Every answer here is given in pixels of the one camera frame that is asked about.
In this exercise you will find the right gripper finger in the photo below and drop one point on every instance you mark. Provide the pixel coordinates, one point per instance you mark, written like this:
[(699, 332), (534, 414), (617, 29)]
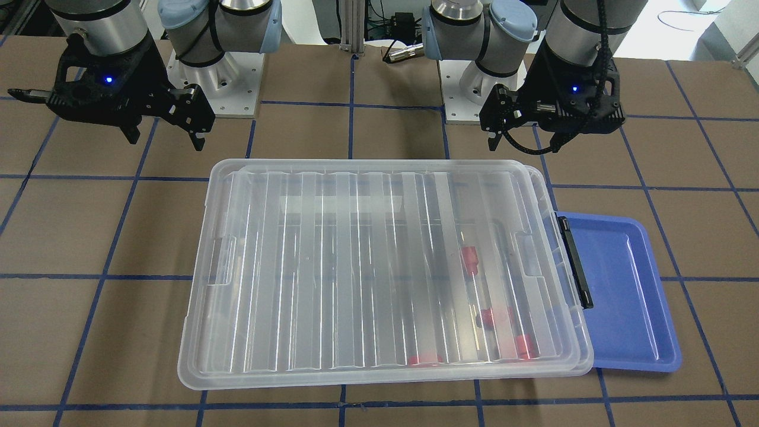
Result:
[(33, 96), (198, 140)]

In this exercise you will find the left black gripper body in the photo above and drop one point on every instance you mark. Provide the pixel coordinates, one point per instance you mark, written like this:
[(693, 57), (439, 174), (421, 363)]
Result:
[(538, 79)]

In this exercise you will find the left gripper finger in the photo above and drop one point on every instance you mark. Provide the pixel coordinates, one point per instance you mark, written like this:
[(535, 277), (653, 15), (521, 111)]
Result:
[(492, 141)]

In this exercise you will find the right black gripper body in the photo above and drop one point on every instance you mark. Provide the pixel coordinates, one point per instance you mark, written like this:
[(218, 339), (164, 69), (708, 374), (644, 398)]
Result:
[(149, 72)]

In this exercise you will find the red block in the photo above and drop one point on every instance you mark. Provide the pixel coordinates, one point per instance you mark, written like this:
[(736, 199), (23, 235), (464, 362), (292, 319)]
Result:
[(424, 360), (470, 260), (525, 346)]

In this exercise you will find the clear plastic box lid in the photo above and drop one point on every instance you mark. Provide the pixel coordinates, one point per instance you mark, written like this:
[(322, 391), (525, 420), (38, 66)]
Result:
[(326, 272)]

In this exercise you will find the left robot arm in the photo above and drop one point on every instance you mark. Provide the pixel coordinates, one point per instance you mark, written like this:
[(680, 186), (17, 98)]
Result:
[(496, 37)]

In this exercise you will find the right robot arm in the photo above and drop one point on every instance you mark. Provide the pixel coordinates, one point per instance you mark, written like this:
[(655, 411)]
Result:
[(201, 31)]

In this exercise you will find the blue plastic tray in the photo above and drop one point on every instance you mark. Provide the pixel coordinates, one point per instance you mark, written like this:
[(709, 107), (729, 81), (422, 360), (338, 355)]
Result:
[(630, 324)]

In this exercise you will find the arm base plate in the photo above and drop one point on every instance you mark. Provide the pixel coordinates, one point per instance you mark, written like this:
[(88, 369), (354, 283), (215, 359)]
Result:
[(465, 88), (232, 85)]

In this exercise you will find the black box latch handle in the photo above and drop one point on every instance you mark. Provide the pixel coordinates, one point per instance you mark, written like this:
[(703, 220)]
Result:
[(578, 273)]

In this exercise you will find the aluminium frame post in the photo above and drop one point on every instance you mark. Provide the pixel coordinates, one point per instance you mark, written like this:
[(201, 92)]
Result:
[(352, 26)]

